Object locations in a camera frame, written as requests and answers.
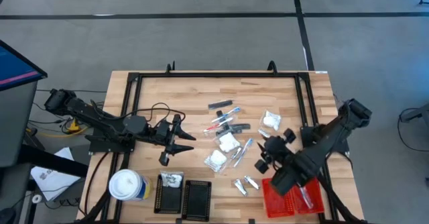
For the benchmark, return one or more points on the blue toothbrush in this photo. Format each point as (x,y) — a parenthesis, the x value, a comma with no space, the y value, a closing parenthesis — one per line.
(231,111)

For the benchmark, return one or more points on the red slotted plastic basket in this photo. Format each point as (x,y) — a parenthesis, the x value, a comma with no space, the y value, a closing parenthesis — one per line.
(316,197)
(278,205)

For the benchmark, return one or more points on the red toothbrush in clear bag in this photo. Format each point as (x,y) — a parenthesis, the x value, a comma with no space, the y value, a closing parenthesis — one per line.
(214,126)

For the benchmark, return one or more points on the black slotted plastic basket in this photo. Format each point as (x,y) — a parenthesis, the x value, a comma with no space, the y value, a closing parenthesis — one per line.
(167,200)
(197,200)

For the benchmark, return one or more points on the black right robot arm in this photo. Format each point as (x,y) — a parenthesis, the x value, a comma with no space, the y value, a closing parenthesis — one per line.
(318,153)

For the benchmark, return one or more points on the grey stand leg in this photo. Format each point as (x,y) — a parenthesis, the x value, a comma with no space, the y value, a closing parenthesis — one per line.
(415,113)

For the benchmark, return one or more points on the black desk beam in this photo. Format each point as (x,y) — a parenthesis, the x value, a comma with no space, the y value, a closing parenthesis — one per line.
(50,160)

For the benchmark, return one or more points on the cotton swabs in clear bag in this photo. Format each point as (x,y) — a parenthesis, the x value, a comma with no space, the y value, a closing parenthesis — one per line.
(218,157)

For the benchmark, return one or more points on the nail clipper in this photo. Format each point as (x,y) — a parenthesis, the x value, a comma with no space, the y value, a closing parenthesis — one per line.
(236,153)
(240,187)
(263,132)
(252,182)

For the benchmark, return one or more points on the blue screen monitor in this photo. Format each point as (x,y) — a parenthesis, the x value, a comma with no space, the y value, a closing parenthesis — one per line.
(16,66)

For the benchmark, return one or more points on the cotton balls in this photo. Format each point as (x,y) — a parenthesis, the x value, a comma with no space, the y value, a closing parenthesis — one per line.
(228,143)
(172,181)
(271,120)

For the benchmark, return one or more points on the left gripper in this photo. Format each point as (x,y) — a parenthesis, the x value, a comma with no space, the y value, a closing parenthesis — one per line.
(171,135)

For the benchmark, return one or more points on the black table frame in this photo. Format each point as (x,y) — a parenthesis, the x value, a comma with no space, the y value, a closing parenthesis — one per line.
(218,74)

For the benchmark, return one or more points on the white printed papers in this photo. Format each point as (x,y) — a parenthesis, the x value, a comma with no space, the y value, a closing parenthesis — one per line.
(50,180)

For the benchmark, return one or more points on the white tape roll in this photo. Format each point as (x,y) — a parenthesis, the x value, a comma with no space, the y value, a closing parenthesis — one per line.
(37,198)

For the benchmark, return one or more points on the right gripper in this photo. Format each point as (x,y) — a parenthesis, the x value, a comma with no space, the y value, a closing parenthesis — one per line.
(276,148)

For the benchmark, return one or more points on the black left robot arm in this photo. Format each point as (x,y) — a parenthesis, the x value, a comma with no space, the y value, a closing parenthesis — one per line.
(100,120)

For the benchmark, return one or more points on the white blue-striped toothbrush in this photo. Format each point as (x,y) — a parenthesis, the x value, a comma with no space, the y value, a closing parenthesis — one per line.
(247,145)

